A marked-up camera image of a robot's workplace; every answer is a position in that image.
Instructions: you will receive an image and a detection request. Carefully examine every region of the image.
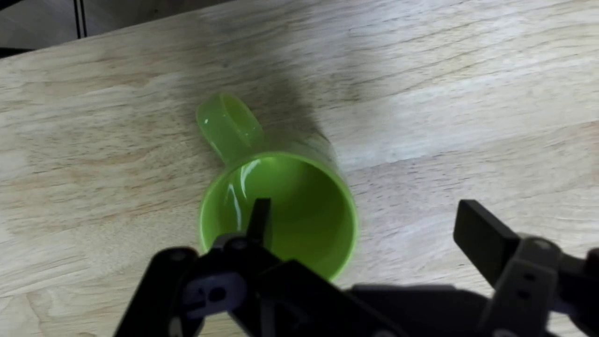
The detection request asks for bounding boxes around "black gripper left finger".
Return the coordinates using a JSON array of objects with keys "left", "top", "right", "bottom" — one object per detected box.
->
[{"left": 248, "top": 199, "right": 272, "bottom": 246}]

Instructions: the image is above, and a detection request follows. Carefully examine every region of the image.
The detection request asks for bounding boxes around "green plastic mug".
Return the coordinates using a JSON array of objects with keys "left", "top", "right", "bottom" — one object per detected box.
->
[{"left": 195, "top": 94, "right": 360, "bottom": 280}]

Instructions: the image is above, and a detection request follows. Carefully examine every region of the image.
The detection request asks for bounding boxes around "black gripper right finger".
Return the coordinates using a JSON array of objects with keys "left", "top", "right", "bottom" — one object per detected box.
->
[{"left": 454, "top": 201, "right": 521, "bottom": 289}]

